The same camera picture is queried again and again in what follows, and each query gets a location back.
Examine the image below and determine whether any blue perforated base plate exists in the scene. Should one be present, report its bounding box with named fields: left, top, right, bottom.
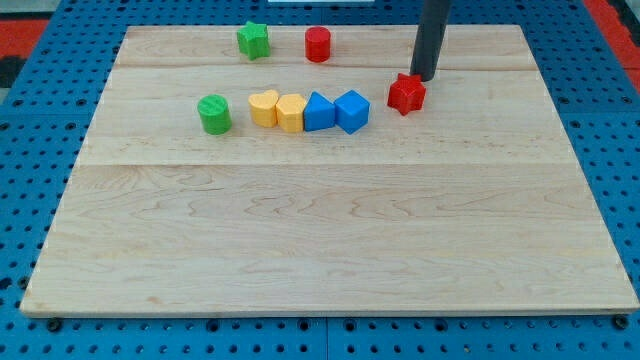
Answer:
left=1, top=1, right=639, bottom=359

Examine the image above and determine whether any yellow hexagon block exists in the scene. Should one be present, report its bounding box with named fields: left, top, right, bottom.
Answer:
left=276, top=94, right=307, bottom=133

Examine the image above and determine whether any blue triangle block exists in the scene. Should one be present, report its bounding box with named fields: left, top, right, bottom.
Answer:
left=303, top=91, right=335, bottom=132

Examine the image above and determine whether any light wooden board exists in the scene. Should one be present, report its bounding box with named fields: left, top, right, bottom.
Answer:
left=21, top=25, right=639, bottom=318

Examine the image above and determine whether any yellow heart block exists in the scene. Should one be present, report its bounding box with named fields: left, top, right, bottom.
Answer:
left=248, top=90, right=279, bottom=128

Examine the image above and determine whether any green cylinder block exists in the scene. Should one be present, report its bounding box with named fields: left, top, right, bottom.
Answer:
left=197, top=94, right=232, bottom=135

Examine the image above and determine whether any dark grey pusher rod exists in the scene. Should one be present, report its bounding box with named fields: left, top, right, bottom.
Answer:
left=410, top=0, right=451, bottom=82

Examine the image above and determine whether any blue cube block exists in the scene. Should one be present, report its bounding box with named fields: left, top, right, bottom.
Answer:
left=334, top=90, right=370, bottom=134

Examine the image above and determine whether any green star block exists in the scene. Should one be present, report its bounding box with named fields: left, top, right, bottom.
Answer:
left=236, top=21, right=271, bottom=61

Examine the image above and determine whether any red cylinder block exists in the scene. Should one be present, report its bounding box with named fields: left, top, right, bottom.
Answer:
left=305, top=26, right=331, bottom=63

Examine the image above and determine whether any red star block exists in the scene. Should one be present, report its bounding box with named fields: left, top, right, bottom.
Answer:
left=387, top=73, right=427, bottom=116

